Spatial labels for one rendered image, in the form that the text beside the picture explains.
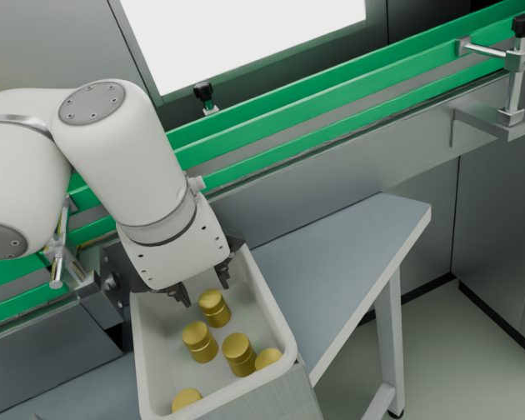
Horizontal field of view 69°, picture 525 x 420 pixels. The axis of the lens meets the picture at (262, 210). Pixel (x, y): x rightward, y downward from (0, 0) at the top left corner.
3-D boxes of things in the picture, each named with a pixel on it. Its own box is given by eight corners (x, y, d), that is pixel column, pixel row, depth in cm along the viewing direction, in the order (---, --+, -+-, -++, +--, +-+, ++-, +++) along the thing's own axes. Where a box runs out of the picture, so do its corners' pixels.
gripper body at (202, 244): (192, 162, 40) (218, 223, 49) (98, 201, 38) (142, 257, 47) (217, 211, 35) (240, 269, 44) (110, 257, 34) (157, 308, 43)
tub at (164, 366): (255, 272, 61) (240, 232, 56) (318, 397, 44) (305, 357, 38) (152, 318, 59) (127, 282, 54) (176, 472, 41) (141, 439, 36)
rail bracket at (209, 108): (228, 141, 72) (205, 72, 64) (239, 155, 67) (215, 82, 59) (209, 148, 72) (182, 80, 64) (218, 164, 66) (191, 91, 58)
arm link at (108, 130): (-85, 165, 25) (-33, 82, 31) (19, 249, 34) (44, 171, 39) (137, 121, 25) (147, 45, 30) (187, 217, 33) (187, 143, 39)
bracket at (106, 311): (125, 274, 59) (103, 242, 55) (129, 319, 52) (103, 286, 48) (103, 283, 59) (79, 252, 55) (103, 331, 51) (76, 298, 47)
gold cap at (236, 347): (262, 369, 46) (253, 349, 44) (236, 382, 46) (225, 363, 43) (252, 346, 49) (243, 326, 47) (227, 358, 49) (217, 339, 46)
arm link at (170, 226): (187, 148, 38) (196, 167, 41) (102, 182, 37) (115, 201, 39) (212, 198, 34) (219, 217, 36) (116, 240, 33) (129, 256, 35)
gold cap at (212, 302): (234, 321, 53) (225, 302, 50) (211, 332, 52) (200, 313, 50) (227, 302, 56) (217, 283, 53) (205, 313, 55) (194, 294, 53)
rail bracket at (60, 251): (102, 235, 57) (54, 165, 49) (103, 319, 43) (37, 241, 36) (82, 243, 56) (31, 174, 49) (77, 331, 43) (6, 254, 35)
